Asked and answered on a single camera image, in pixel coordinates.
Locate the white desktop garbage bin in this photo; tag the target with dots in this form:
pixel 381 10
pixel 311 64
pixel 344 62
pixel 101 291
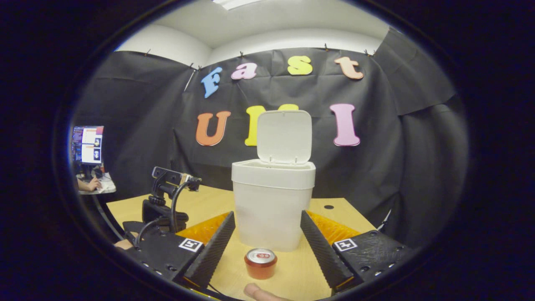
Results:
pixel 271 200

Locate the ceiling light panel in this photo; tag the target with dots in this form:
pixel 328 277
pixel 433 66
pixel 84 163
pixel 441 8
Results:
pixel 238 3

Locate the wooden desktop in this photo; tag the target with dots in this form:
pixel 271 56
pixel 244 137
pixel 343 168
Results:
pixel 209 200

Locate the computer monitor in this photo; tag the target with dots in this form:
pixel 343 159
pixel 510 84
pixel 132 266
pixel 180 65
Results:
pixel 88 144

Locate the red pop can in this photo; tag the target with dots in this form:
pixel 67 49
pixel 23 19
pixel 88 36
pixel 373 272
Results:
pixel 260 263

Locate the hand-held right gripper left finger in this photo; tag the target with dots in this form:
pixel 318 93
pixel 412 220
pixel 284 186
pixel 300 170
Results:
pixel 213 251

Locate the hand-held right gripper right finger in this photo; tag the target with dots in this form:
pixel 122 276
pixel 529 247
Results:
pixel 319 251

